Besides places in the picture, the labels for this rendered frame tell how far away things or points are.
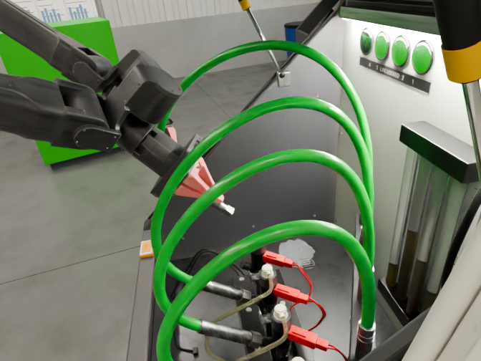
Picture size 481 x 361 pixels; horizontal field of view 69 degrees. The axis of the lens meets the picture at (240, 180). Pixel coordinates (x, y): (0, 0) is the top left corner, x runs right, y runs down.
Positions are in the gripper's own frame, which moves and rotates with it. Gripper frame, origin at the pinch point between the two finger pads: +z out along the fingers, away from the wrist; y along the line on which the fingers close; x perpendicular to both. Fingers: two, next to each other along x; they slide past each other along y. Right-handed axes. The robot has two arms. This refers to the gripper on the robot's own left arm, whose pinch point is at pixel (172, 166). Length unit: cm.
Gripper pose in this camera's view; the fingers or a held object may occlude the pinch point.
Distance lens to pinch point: 67.7
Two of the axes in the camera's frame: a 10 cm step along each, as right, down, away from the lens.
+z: 6.2, 7.7, -1.4
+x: -5.9, 5.8, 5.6
